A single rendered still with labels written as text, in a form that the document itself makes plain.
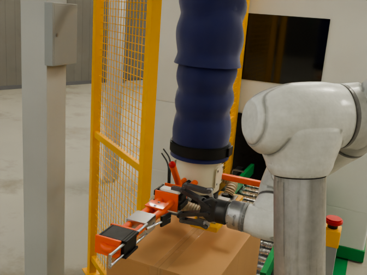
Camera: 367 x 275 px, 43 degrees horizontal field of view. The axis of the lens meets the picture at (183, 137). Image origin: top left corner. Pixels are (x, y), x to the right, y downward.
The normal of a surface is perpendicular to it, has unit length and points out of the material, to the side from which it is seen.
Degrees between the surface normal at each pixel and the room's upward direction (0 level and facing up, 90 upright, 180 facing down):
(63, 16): 90
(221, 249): 0
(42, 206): 90
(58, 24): 90
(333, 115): 76
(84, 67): 90
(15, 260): 0
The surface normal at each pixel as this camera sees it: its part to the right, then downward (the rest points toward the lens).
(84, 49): 0.73, 0.23
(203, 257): 0.07, -0.96
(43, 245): -0.38, 0.21
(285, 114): -0.03, -0.18
